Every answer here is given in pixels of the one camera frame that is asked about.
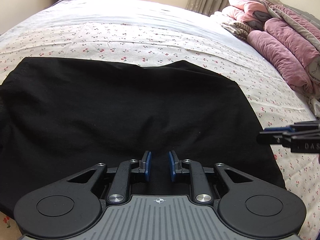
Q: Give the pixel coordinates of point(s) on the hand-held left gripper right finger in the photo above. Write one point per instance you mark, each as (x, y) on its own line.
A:
(172, 167)

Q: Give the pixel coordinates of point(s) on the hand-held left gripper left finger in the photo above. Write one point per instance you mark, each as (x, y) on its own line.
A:
(148, 166)

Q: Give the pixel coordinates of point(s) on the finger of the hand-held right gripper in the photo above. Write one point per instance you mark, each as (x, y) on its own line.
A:
(270, 138)
(277, 129)

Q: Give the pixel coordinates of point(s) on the black pants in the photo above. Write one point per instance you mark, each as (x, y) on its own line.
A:
(112, 115)

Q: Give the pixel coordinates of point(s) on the purple and grey quilt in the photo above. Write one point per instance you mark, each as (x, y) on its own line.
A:
(282, 47)

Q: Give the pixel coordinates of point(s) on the striped cloth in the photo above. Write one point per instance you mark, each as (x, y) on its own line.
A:
(235, 28)

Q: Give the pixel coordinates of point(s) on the cherry print bed sheet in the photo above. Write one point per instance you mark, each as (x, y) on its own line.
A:
(162, 45)

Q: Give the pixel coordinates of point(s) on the pink folded quilt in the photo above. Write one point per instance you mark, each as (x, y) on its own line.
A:
(245, 10)

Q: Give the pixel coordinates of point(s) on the pale blue bed sheet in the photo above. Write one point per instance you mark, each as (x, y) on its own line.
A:
(120, 10)

